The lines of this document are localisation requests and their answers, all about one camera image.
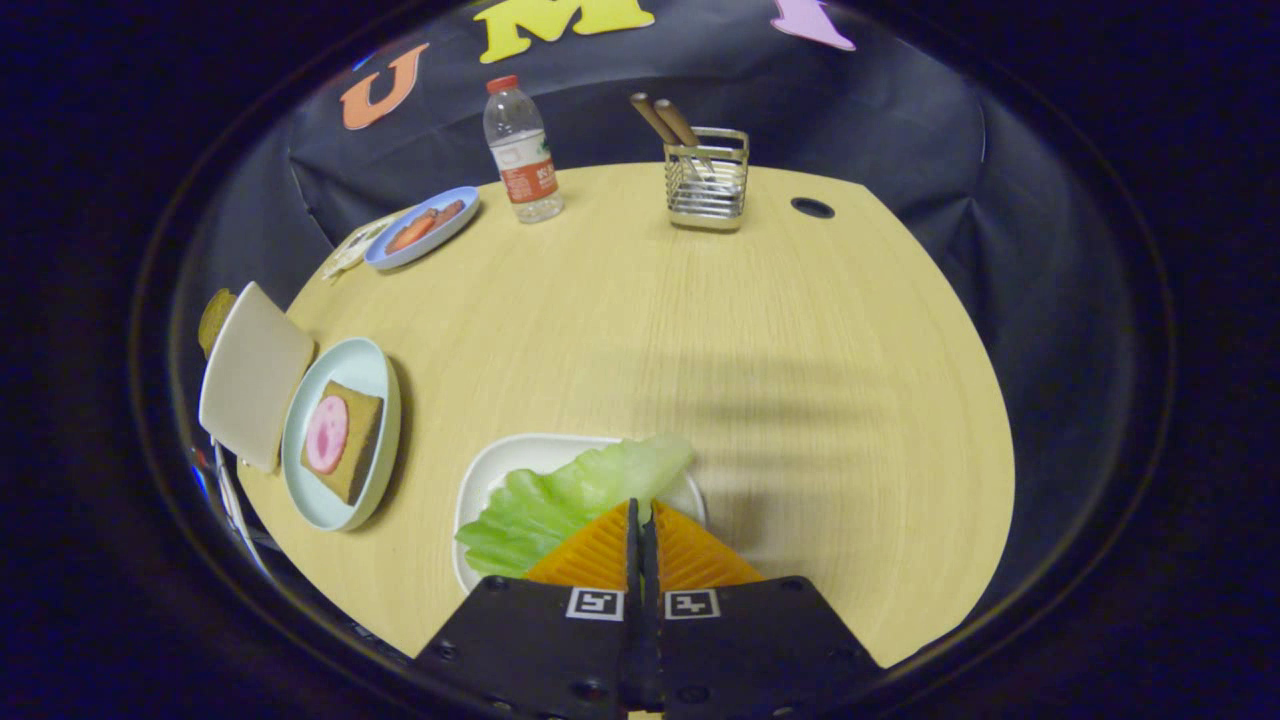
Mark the orange round vegetable slice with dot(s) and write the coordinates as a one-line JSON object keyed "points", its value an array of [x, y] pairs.
{"points": [[410, 232]]}

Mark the white square plate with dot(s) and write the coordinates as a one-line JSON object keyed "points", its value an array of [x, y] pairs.
{"points": [[490, 470]]}

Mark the black backdrop cloth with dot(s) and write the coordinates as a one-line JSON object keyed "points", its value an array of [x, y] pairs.
{"points": [[900, 130]]}

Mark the blue plate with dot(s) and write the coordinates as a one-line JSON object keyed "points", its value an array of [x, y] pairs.
{"points": [[440, 235]]}

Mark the clear water bottle red cap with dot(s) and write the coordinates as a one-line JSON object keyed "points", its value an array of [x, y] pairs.
{"points": [[520, 150]]}

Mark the green lettuce leaf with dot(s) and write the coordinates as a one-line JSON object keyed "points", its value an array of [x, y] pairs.
{"points": [[570, 490]]}

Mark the white toaster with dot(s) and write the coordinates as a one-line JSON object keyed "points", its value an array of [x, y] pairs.
{"points": [[255, 375]]}

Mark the light green plate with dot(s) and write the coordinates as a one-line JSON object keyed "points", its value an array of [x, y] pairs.
{"points": [[370, 375]]}

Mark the white divided tray of seeds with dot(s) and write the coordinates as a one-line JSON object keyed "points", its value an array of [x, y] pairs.
{"points": [[350, 250]]}

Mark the pink ham slice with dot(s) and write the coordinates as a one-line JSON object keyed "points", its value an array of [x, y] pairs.
{"points": [[326, 433]]}

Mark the brown meat patty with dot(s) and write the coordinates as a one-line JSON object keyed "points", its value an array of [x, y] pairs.
{"points": [[448, 210]]}

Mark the brown bread slice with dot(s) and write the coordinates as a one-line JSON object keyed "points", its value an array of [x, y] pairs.
{"points": [[362, 440]]}

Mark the toasted bread slice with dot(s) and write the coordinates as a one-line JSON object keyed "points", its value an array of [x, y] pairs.
{"points": [[213, 318]]}

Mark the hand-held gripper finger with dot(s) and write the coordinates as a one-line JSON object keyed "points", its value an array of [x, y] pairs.
{"points": [[650, 570], [633, 570]]}

